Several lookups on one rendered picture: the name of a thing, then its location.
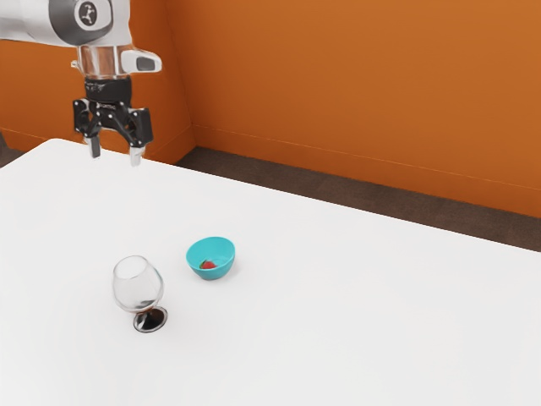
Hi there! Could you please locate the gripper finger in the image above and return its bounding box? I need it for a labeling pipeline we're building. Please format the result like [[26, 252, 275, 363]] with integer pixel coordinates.
[[71, 98, 102, 160], [113, 107, 154, 167]]

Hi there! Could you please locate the teal bowl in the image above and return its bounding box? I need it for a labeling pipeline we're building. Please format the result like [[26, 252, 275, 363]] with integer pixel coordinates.
[[185, 236, 236, 282]]

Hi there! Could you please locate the clear stemmed glass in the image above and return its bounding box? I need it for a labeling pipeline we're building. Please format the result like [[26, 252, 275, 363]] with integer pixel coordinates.
[[112, 255, 169, 334]]

